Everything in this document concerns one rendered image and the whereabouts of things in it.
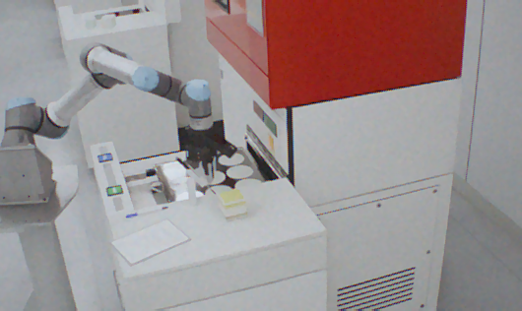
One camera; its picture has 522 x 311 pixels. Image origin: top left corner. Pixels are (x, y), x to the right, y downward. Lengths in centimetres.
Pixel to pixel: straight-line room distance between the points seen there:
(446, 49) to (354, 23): 40
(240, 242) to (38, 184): 93
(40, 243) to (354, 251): 125
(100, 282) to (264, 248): 166
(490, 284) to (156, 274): 197
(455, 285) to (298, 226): 150
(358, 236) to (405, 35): 79
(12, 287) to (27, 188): 112
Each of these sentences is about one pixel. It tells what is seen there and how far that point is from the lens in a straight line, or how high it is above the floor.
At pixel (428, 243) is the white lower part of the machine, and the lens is 276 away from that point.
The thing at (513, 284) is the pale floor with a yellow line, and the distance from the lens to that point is 343.
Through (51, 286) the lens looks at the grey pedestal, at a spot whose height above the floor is 40.
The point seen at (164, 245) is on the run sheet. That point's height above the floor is 97.
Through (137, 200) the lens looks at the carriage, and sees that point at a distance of 238.
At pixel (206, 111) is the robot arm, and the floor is 125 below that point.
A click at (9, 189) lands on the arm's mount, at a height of 89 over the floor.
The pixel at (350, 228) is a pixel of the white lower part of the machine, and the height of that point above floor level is 68.
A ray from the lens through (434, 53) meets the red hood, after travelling 235.
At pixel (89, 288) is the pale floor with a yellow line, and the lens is 345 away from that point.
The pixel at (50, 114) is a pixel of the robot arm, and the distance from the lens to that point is 265.
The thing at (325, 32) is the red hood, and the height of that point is 146.
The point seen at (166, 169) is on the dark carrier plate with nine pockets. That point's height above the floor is 90.
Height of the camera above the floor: 210
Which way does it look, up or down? 28 degrees down
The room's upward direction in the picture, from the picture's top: 3 degrees counter-clockwise
